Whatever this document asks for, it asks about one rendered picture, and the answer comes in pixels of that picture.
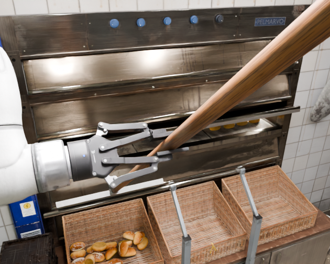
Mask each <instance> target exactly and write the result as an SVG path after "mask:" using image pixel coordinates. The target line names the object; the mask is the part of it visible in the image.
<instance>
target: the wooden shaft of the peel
mask: <svg viewBox="0 0 330 264"><path fill-rule="evenodd" d="M329 37H330V0H316V1H315V2H314V3H313V4H312V5H311V6H310V7H309V8H308V9H307V10H305V11H304V12H303V13H302V14H301V15H300V16H299V17H298V18H297V19H296V20H295V21H294V22H292V23H291V24H290V25H289V26H288V27H287V28H286V29H285V30H284V31H283V32H282V33H281V34H279V35H278V36H277V37H276V38H275V39H274V40H273V41H272V42H270V43H269V44H268V45H267V46H266V47H265V48H264V49H263V50H262V51H261V52H259V53H258V54H257V55H256V56H255V57H254V58H253V59H252V60H251V61H250V62H249V63H248V64H246V65H245V66H244V67H243V68H242V69H241V70H240V71H239V72H238V73H237V74H236V75H234V76H233V77H232V78H231V79H230V80H229V81H228V82H227V83H226V84H225V85H224V86H223V87H221V88H220V89H219V90H218V91H217V92H216V93H215V94H214V95H213V96H212V97H211V98H209V99H208V100H207V101H206V102H205V103H204V104H203V105H202V106H201V107H200V108H199V109H198V110H196V111H195V112H194V113H193V114H192V115H191V116H190V117H189V118H188V119H187V120H186V121H185V122H183V123H182V124H181V125H180V126H179V127H178V128H177V129H176V130H175V131H174V132H173V133H171V134H170V135H169V136H168V137H167V138H166V139H165V140H164V141H163V142H162V143H161V144H160V145H158V146H157V147H156V148H155V149H154V150H153V151H152V152H151V153H150V154H149V155H148V156H147V157H153V156H154V154H155V153H156V152H161V151H167V150H172V149H177V148H178V147H179V146H181V145H182V144H183V143H185V142H186V141H188V140H189V139H190V138H192V137H193V136H194V135H196V134H197V133H199V132H200V131H201V130H203V129H204V128H205V127H207V126H208V125H209V124H211V123H212V122H213V121H215V120H217V119H218V118H219V117H221V116H222V115H223V114H225V113H226V112H227V111H229V110H230V109H231V108H233V107H234V106H236V105H237V104H238V103H240V102H241V101H242V100H244V99H245V98H247V97H248V96H249V95H250V94H252V93H253V92H255V91H256V90H258V89H259V88H260V87H262V86H263V85H265V84H266V83H267V82H269V81H270V80H271V79H273V78H274V77H275V76H277V75H278V74H279V73H281V72H282V71H284V70H285V69H286V68H288V67H289V66H290V65H292V64H293V63H295V62H296V61H298V60H299V59H300V58H301V57H303V56H304V55H306V54H307V53H308V52H310V51H311V50H312V49H314V48H315V47H317V46H318V45H319V44H321V43H322V42H323V41H325V40H326V39H327V38H329ZM148 167H150V164H145V165H136V166H135V167H134V168H133V169H132V170H131V171H130V172H129V173H132V172H135V171H138V170H141V169H145V168H148ZM131 181H132V180H130V181H127V182H124V183H121V184H119V185H118V186H117V187H115V188H114V189H112V192H114V193H116V192H118V191H119V190H120V189H122V188H123V187H124V186H126V185H127V184H129V183H130V182H131Z"/></svg>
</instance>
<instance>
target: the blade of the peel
mask: <svg viewBox="0 0 330 264"><path fill-rule="evenodd" d="M161 184H164V182H163V178H162V179H157V180H153V181H148V182H144V183H139V184H134V185H130V186H125V187H123V188H122V189H120V190H119V191H118V193H117V194H114V195H110V193H109V190H108V191H104V192H99V193H94V194H90V195H85V196H81V197H76V198H73V199H68V200H64V201H59V202H56V207H57V209H58V210H59V209H62V208H67V207H71V206H76V205H80V204H84V203H89V202H93V201H98V200H102V199H106V198H109V197H114V196H119V195H123V194H127V193H132V192H136V191H141V190H145V189H149V188H154V187H157V186H159V185H161Z"/></svg>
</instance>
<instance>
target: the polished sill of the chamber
mask: <svg viewBox="0 0 330 264"><path fill-rule="evenodd" d="M281 131H282V128H280V127H278V126H273V127H268V128H263V129H257V130H252V131H246V132H243V133H237V134H232V135H227V136H221V137H216V138H210V139H205V140H199V141H194V142H189V143H185V144H182V145H181V146H179V147H178V148H177V149H179V148H185V147H188V148H189V151H193V150H199V149H204V148H209V147H214V146H219V145H224V144H229V143H233V142H238V141H243V140H248V139H254V138H259V137H264V136H269V135H274V134H279V133H281ZM153 150H154V149H153ZM153 150H147V151H142V152H136V153H131V154H127V155H122V156H119V157H125V158H127V157H146V156H148V155H149V154H150V153H151V152H152V151H153ZM187 152H188V151H187Z"/></svg>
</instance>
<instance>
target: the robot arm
mask: <svg viewBox="0 0 330 264"><path fill-rule="evenodd" d="M21 114H22V107H21V99H20V93H19V88H18V83H17V79H16V75H15V71H14V68H13V66H12V63H11V61H10V59H9V57H8V55H7V54H6V52H5V51H4V50H3V48H1V47H0V206H2V205H6V204H10V203H15V202H18V201H21V200H23V199H25V198H27V197H29V196H32V195H34V194H38V193H45V192H47V191H52V190H56V189H59V188H62V187H66V186H70V179H73V182H76V181H81V180H86V179H91V178H100V179H104V180H105V181H106V182H107V184H108V185H109V186H108V187H109V188H110V189H111V190H112V189H114V188H115V187H117V186H118V185H119V184H121V183H124V182H127V181H130V180H133V179H136V178H139V177H143V176H146V175H149V174H152V173H154V172H156V171H157V170H158V168H157V165H158V163H161V162H166V161H170V160H172V159H173V155H179V154H182V153H186V152H187V151H189V148H188V147H185V148H179V149H172V150H167V151H161V152H156V153H155V154H154V156H153V157H127V158H125V157H119V156H118V154H117V150H118V149H119V148H121V147H124V146H128V145H131V144H134V143H136V142H139V141H142V140H145V139H148V138H149V140H150V142H152V141H157V140H163V139H166V138H167V137H168V136H169V135H170V134H171V133H173V131H171V132H166V129H164V128H162V129H156V130H152V129H149V128H148V126H147V123H129V124H111V125H110V124H107V123H103V122H99V124H98V126H97V133H96V135H94V136H93V137H91V138H90V139H84V140H78V141H72V142H67V146H64V144H63V141H62V140H54V141H48V142H41V143H34V144H29V145H28V144H27V140H26V138H25V134H24V130H23V124H22V118H21ZM136 131H141V133H139V134H136V135H133V136H129V137H126V138H123V139H119V140H115V141H110V140H108V139H106V138H104V137H101V136H102V135H106V134H107V133H110V134H111V133H127V132H136ZM145 164H150V167H148V168H145V169H141V170H138V171H135V172H132V173H128V174H125V175H122V176H119V177H117V176H115V175H114V176H112V177H111V176H109V174H110V173H111V172H112V171H113V170H114V169H115V168H116V167H119V166H133V165H145Z"/></svg>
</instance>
